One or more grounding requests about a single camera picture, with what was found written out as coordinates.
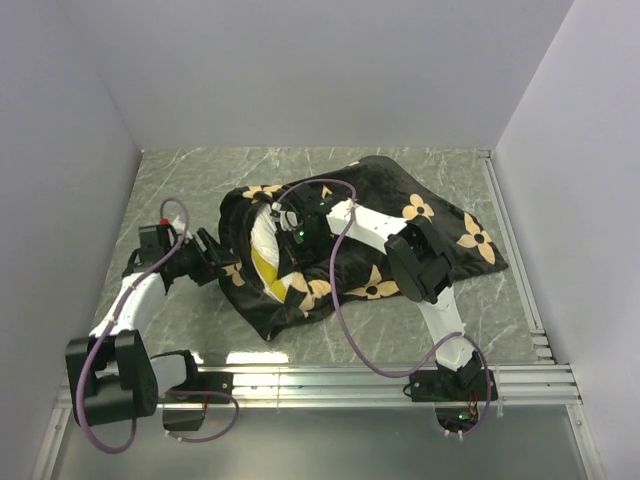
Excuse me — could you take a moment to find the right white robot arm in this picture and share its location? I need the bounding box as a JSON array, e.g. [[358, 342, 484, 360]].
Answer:
[[271, 181, 488, 400]]

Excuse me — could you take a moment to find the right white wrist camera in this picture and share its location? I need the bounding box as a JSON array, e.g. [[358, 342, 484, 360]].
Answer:
[[270, 201, 302, 232]]

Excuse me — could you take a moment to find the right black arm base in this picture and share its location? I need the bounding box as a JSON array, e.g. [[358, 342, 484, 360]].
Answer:
[[399, 367, 499, 434]]

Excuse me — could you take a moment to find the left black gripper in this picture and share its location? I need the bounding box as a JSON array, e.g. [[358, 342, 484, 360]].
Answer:
[[166, 227, 240, 286]]

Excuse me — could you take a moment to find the black pillowcase with tan flowers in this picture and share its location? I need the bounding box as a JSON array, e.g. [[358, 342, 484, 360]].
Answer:
[[219, 156, 507, 341]]

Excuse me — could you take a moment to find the white pillow with yellow piping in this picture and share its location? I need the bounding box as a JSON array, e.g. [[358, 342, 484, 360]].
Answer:
[[250, 205, 293, 303]]

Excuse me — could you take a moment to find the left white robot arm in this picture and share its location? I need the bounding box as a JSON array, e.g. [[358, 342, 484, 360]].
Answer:
[[65, 220, 236, 427]]

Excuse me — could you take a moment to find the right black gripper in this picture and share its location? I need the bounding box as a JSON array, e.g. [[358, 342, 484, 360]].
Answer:
[[275, 223, 325, 284]]

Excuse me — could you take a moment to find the aluminium mounting rail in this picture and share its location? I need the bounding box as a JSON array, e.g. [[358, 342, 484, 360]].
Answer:
[[54, 363, 584, 410]]

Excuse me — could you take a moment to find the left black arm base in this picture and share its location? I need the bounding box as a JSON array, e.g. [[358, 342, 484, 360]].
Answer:
[[158, 372, 239, 444]]

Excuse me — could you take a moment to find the side aluminium rail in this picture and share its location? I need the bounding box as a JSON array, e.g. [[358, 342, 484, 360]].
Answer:
[[477, 150, 557, 365]]

